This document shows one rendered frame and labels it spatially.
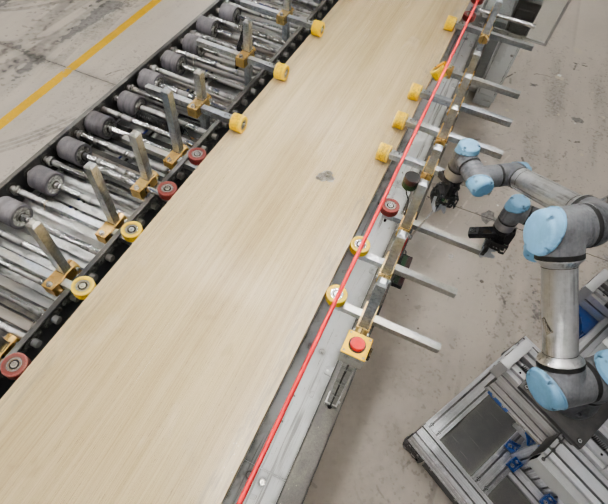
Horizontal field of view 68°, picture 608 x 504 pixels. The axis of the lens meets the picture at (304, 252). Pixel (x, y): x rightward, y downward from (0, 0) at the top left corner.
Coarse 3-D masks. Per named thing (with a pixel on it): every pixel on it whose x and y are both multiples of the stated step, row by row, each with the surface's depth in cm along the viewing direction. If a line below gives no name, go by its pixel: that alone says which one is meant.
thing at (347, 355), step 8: (352, 336) 123; (360, 336) 123; (344, 344) 122; (368, 344) 122; (344, 352) 120; (352, 352) 120; (360, 352) 121; (368, 352) 121; (344, 360) 124; (352, 360) 122; (360, 360) 120; (360, 368) 124
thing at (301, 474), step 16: (464, 96) 272; (432, 144) 246; (384, 256) 202; (400, 256) 203; (336, 368) 172; (320, 400) 165; (320, 416) 161; (336, 416) 162; (320, 432) 158; (304, 448) 155; (320, 448) 155; (304, 464) 152; (288, 480) 149; (304, 480) 149; (288, 496) 146; (304, 496) 147
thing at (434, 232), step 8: (384, 216) 197; (400, 216) 195; (416, 224) 193; (424, 224) 194; (424, 232) 194; (432, 232) 192; (440, 232) 192; (448, 240) 191; (456, 240) 190; (464, 240) 190; (464, 248) 191; (472, 248) 189; (480, 248) 189
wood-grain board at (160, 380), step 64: (384, 0) 289; (448, 0) 296; (320, 64) 245; (384, 64) 250; (256, 128) 213; (320, 128) 217; (384, 128) 220; (192, 192) 188; (256, 192) 191; (320, 192) 194; (128, 256) 169; (192, 256) 171; (256, 256) 173; (320, 256) 175; (128, 320) 155; (192, 320) 156; (256, 320) 158; (64, 384) 141; (128, 384) 143; (192, 384) 144; (256, 384) 146; (0, 448) 130; (64, 448) 131; (128, 448) 132; (192, 448) 134
